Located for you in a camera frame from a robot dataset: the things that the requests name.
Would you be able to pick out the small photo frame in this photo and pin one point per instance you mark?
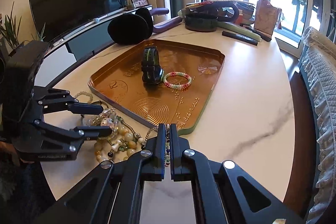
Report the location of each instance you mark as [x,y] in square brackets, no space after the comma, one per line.
[139,1]

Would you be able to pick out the group of glass cups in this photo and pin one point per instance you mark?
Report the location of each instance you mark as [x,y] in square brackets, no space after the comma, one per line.
[123,144]

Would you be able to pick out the sofa with lace cover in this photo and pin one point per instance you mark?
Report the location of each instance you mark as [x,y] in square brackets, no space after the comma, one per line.
[324,98]

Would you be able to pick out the thin black bar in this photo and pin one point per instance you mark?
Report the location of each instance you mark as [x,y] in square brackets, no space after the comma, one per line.
[260,33]

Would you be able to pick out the pink wooden box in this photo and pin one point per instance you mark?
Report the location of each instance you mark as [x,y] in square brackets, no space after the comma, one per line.
[266,18]

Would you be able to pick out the black flat television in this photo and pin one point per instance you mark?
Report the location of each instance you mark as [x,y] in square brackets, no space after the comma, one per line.
[76,1]

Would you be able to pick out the green potted plant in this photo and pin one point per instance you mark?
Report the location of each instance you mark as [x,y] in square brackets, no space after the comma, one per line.
[11,32]

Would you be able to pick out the short black bar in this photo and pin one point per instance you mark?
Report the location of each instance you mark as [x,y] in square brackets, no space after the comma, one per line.
[240,38]

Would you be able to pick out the white grey television cabinet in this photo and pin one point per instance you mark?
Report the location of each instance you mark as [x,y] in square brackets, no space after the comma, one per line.
[84,44]

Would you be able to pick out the purple curved bar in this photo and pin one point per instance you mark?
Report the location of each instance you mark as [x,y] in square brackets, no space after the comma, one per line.
[165,25]

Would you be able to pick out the golden metal tray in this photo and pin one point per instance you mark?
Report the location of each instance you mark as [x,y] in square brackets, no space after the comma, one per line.
[162,106]

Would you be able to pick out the dark curved wooden ornament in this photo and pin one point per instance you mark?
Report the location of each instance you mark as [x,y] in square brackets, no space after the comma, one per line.
[235,12]

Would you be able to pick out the white long stick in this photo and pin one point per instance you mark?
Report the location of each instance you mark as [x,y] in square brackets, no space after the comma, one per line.
[97,20]

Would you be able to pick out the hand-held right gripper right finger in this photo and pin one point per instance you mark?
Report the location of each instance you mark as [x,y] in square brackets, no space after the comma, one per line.
[173,141]

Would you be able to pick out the dark small bottle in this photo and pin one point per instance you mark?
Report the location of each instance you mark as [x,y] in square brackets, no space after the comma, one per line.
[151,66]

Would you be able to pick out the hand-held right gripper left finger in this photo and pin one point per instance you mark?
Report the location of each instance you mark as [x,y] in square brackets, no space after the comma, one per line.
[164,141]

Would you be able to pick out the small white device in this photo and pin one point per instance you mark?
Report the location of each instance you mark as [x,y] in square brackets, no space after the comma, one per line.
[57,41]

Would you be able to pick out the dark ceramic bowl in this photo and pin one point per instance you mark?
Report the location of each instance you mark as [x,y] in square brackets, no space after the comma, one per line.
[245,14]

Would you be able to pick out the dark green round container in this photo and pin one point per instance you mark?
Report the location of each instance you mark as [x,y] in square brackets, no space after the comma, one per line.
[200,23]

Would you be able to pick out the colourful woven fan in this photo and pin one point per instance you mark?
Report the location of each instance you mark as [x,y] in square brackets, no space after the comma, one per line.
[210,2]

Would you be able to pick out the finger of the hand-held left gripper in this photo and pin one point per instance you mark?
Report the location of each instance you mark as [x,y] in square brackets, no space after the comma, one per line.
[97,132]
[88,109]

